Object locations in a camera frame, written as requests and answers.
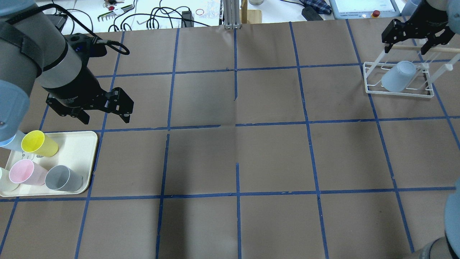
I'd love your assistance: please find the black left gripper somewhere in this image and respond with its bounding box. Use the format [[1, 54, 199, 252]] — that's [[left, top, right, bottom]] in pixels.
[[45, 66, 134, 125]]

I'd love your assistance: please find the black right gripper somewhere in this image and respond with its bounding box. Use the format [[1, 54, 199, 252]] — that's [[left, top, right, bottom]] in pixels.
[[381, 0, 456, 55]]

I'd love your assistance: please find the light blue plastic cup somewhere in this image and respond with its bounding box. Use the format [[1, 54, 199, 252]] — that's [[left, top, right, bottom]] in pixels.
[[381, 61, 417, 93]]

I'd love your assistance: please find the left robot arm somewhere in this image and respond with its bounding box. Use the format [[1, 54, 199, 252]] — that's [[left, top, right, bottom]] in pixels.
[[0, 0, 134, 141]]

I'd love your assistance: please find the yellow plastic cup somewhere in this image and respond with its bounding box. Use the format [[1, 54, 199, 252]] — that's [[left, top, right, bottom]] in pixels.
[[21, 131, 59, 157]]

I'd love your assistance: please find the grey plastic cup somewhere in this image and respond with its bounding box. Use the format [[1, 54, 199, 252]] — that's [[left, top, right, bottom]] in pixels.
[[45, 165, 83, 192]]

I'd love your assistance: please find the pink plastic cup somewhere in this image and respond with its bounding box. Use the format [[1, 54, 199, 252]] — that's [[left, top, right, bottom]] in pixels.
[[9, 159, 48, 186]]

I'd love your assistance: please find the cream plastic cup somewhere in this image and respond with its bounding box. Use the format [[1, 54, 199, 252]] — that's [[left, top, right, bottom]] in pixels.
[[0, 167, 19, 192]]

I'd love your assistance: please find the cream plastic tray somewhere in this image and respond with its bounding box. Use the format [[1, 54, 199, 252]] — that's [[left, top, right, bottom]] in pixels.
[[0, 131, 98, 198]]

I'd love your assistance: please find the blue plaid pouch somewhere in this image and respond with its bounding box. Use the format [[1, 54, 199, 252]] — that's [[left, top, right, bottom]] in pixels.
[[300, 0, 332, 15]]

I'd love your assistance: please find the hex key set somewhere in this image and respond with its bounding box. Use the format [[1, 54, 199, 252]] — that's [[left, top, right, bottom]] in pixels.
[[97, 4, 135, 22]]

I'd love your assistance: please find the black power adapter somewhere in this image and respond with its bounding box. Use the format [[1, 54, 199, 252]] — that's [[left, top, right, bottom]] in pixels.
[[181, 10, 194, 28]]

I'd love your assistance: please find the wooden stand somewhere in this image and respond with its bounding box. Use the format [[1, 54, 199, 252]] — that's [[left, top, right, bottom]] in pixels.
[[240, 0, 262, 24]]

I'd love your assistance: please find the white wire cup rack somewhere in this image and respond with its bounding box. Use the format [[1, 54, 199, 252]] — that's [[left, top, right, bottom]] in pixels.
[[362, 40, 459, 98]]

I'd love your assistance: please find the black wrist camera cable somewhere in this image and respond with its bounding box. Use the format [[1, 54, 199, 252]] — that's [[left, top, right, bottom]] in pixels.
[[36, 7, 130, 56]]

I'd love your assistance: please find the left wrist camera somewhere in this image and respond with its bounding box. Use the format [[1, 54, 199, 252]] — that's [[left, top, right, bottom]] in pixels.
[[64, 33, 107, 62]]

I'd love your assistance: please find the aluminium frame post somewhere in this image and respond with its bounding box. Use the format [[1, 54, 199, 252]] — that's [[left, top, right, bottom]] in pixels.
[[222, 0, 241, 29]]

